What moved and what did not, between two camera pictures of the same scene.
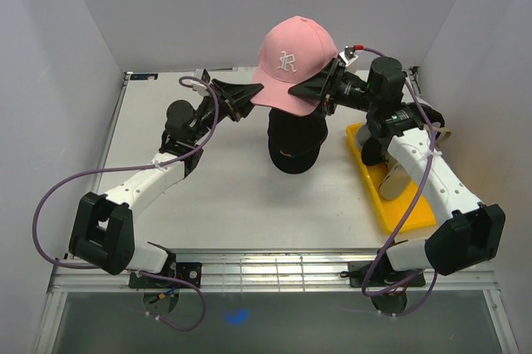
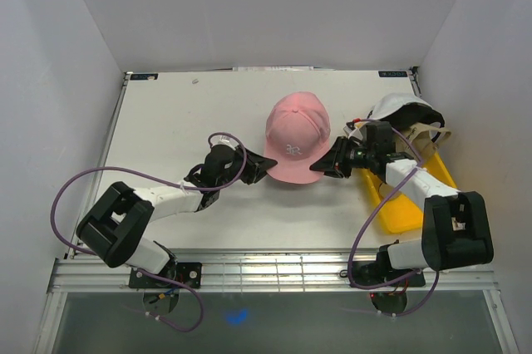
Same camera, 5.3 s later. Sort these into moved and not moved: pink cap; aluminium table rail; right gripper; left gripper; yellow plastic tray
Moved: pink cap; left gripper; right gripper
Not moved: yellow plastic tray; aluminium table rail
